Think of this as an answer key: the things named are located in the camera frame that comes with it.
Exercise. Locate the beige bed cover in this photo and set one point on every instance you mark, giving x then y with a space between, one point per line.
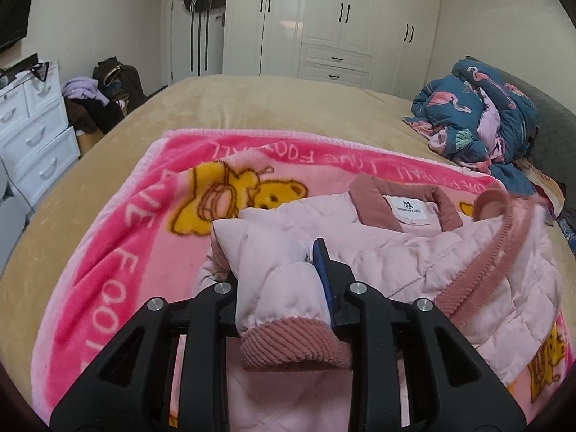
215 103

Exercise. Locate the blue flamingo print quilt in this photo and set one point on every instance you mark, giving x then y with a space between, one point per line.
477 119

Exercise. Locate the white door with hanging bags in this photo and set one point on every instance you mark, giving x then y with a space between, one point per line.
195 41

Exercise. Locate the pink football cartoon blanket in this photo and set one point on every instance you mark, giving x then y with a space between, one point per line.
151 237

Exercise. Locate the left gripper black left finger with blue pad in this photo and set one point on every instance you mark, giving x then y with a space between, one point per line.
182 345

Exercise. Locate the white wardrobe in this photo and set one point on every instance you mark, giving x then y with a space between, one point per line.
381 45

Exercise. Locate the light pink quilted jacket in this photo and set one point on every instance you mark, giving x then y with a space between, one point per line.
491 271

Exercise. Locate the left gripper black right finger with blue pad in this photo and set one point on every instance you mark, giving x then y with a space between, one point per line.
413 369

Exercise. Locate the white plastic drawer unit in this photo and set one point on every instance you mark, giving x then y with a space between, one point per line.
38 144

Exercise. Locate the dark grey headboard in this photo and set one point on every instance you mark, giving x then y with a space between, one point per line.
553 151

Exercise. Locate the dark bag clothes pile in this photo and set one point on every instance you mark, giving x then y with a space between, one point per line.
102 101

